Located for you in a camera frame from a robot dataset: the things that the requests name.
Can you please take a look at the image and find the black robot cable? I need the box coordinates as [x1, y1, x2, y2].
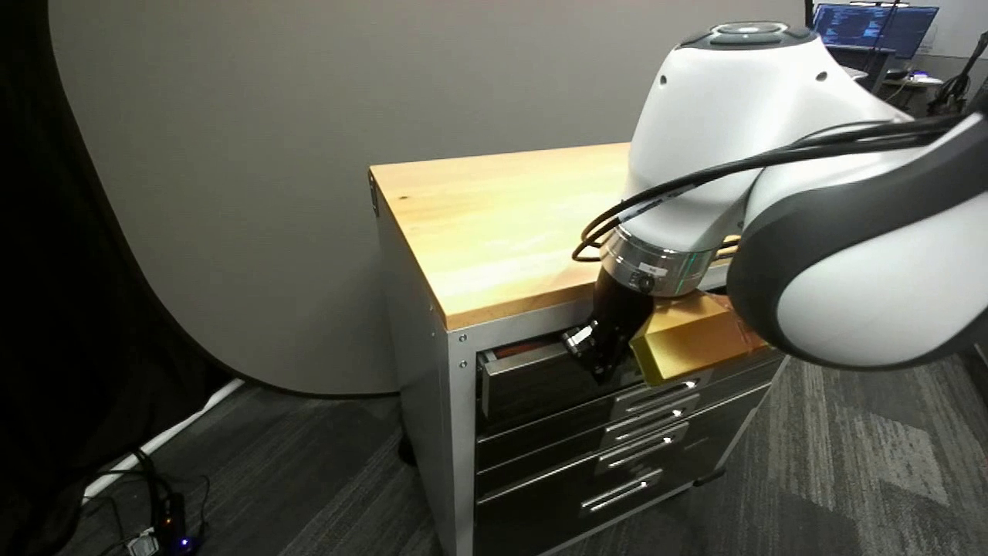
[569, 106, 988, 264]

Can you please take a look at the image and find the black curtain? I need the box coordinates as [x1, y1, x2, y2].
[0, 0, 243, 556]

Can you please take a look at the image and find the blue screen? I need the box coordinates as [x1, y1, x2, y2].
[808, 0, 940, 59]

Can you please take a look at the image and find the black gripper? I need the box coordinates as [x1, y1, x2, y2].
[559, 264, 663, 385]

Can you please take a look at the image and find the grey cabinet with wood top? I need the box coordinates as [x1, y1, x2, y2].
[365, 137, 789, 556]

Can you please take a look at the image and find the yellow wrist camera mount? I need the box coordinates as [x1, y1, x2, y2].
[626, 290, 778, 385]

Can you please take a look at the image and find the grey backdrop panel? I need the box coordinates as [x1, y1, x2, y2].
[44, 0, 812, 398]

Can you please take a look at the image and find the dark cabinet drawer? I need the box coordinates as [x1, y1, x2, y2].
[473, 401, 751, 508]
[473, 427, 728, 556]
[473, 375, 770, 475]

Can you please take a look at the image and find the grey tool drawer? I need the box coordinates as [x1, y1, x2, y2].
[473, 335, 788, 442]

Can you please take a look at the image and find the black power strip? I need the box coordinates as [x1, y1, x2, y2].
[119, 490, 205, 556]

